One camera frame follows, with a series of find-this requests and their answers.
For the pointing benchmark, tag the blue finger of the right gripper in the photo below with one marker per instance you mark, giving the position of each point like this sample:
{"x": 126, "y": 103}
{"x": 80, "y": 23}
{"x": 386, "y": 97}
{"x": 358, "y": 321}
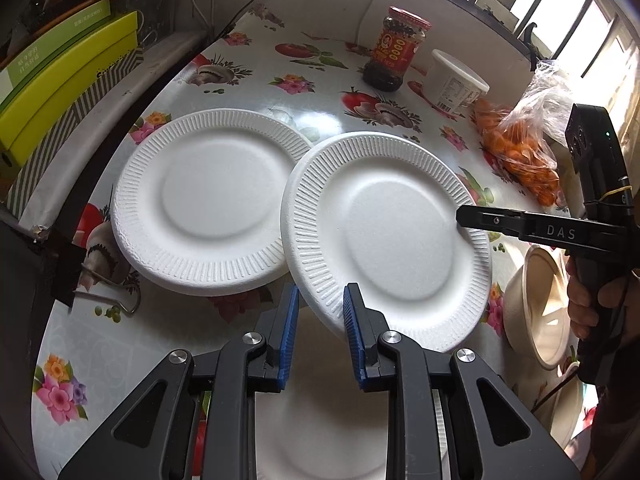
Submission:
{"x": 509, "y": 222}

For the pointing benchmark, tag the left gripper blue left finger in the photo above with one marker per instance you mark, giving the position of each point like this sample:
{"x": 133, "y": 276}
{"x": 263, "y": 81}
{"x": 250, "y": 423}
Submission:
{"x": 283, "y": 335}

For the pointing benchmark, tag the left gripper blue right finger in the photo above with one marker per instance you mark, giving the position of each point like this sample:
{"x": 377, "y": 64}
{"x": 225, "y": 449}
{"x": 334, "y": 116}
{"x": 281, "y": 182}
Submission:
{"x": 359, "y": 334}

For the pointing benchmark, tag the white foam plate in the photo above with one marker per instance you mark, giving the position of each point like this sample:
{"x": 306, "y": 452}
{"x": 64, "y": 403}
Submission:
{"x": 196, "y": 209}
{"x": 317, "y": 431}
{"x": 379, "y": 211}

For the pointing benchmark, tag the right hand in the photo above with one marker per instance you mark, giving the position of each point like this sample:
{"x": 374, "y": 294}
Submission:
{"x": 583, "y": 317}

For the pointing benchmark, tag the beige paper bowl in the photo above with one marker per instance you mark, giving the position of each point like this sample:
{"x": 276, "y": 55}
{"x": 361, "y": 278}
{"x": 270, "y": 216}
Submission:
{"x": 559, "y": 405}
{"x": 535, "y": 317}

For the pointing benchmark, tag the bag of orange fruit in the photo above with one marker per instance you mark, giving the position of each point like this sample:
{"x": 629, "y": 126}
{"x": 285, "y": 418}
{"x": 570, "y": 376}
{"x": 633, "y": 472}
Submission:
{"x": 519, "y": 137}

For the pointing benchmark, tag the white plastic tub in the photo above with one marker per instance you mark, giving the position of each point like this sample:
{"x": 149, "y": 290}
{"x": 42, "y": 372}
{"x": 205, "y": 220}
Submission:
{"x": 449, "y": 84}

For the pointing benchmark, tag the floral vinyl tablecloth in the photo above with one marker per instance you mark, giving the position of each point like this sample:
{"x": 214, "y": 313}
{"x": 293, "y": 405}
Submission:
{"x": 313, "y": 85}

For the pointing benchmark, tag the metal binder clip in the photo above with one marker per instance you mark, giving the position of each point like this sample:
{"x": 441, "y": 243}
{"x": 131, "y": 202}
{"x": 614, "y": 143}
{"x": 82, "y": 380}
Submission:
{"x": 126, "y": 295}

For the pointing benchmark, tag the chili sauce jar red label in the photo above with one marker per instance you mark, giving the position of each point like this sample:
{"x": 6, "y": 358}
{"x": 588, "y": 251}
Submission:
{"x": 402, "y": 34}

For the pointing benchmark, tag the striped black white box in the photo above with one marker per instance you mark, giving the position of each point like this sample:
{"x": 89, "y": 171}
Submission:
{"x": 29, "y": 176}

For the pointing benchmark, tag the yellow-green box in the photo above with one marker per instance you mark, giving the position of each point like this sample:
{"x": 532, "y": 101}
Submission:
{"x": 32, "y": 113}

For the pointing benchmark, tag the green and white box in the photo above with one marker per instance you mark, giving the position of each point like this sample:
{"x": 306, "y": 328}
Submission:
{"x": 43, "y": 50}

